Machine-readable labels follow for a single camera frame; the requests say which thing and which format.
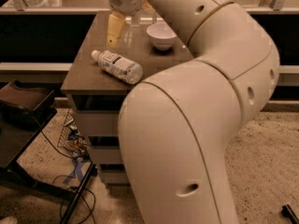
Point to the top drawer with black handle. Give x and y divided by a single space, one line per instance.
92 123

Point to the drawer with black handle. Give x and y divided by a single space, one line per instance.
113 178
92 123
105 155

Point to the black side cart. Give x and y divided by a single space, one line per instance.
24 114

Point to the middle drawer with black handle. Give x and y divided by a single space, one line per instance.
105 155

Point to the grey drawer cabinet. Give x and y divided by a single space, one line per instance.
88 88

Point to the black object on floor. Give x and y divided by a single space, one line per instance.
287 212

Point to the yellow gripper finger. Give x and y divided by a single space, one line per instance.
147 7
116 23

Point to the bottom drawer with black handle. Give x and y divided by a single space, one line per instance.
113 178

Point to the white ceramic bowl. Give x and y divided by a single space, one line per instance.
161 36

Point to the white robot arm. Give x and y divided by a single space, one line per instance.
174 126

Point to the clear plastic water bottle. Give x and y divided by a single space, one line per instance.
118 66

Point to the wire basket with clutter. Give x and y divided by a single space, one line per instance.
71 142

